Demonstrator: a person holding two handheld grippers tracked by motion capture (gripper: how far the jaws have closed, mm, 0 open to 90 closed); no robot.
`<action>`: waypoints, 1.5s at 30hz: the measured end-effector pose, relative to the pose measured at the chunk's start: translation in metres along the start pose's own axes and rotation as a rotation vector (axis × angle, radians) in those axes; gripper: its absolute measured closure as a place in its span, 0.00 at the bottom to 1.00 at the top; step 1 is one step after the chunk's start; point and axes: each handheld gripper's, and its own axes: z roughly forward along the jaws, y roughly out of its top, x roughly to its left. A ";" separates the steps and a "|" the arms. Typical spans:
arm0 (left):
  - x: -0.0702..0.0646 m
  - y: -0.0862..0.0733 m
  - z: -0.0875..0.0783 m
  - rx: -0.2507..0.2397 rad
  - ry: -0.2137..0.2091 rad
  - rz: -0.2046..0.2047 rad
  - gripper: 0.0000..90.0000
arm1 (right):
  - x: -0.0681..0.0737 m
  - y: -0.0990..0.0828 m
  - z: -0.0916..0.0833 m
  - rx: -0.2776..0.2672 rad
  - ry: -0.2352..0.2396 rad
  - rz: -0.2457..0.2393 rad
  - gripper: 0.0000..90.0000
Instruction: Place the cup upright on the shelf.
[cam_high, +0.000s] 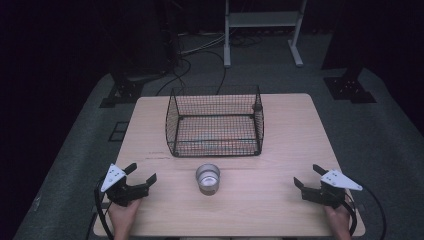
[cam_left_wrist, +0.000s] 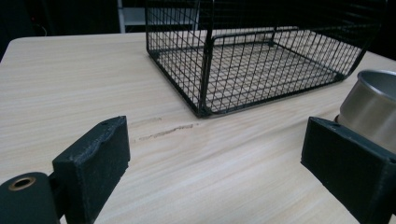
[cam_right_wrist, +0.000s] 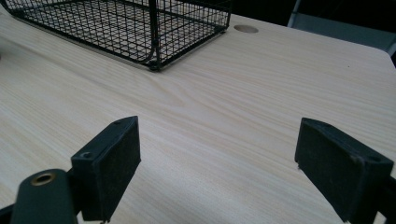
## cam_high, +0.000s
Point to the white metal stand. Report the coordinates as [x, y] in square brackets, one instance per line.
[263, 20]

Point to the person's left hand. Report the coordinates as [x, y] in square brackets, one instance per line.
[122, 218]

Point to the person's right hand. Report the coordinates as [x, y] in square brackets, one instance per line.
[338, 221]

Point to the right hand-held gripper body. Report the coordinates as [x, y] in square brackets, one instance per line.
[330, 190]

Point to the small metal cup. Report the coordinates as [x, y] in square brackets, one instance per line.
[207, 179]

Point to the black stand base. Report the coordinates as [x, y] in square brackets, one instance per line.
[349, 89]
[125, 91]

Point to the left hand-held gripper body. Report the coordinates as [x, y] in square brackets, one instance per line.
[120, 190]

